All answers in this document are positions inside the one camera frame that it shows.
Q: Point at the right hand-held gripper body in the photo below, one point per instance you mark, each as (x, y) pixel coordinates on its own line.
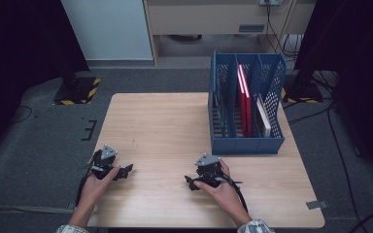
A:
(210, 174)

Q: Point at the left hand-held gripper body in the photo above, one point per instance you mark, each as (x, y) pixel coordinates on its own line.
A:
(103, 165)

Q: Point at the blue plastic file rack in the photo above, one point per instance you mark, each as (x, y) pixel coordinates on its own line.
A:
(246, 147)

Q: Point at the blue picture book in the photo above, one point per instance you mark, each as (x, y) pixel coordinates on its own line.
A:
(220, 116)

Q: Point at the red hardcover book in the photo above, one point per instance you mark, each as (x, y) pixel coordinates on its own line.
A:
(248, 113)
(242, 110)

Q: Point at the white book with green leaf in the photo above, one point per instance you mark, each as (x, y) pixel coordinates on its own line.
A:
(264, 121)

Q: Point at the person's right hand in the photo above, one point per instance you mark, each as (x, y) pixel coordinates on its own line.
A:
(226, 199)

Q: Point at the person's left hand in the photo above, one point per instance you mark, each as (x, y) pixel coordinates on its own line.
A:
(94, 194)

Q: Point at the black floor tape mark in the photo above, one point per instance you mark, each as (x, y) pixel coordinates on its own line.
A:
(91, 129)

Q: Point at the grey tape piece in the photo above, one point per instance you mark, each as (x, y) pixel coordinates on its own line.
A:
(316, 205)
(71, 205)

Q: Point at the black curtain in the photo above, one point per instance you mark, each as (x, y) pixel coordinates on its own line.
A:
(362, 64)
(13, 64)

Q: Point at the white cabinet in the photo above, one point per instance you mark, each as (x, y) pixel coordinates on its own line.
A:
(110, 29)

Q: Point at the grey vent grille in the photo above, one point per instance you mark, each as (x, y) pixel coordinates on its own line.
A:
(252, 28)

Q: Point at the white power strip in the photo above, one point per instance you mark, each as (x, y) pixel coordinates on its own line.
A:
(270, 2)

